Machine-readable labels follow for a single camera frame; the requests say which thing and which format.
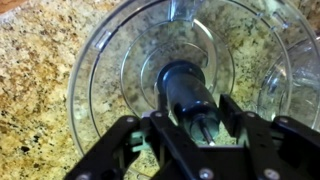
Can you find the clear plastic food processor jar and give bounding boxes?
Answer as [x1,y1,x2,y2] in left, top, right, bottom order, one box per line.
[64,0,320,180]

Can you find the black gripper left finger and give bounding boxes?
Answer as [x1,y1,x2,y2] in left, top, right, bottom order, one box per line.
[64,112,200,180]

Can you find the black spindle shaft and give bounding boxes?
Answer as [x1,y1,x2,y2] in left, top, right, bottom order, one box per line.
[157,60,221,146]

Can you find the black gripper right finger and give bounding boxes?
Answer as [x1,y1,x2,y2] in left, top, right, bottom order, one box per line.
[219,94,320,180]

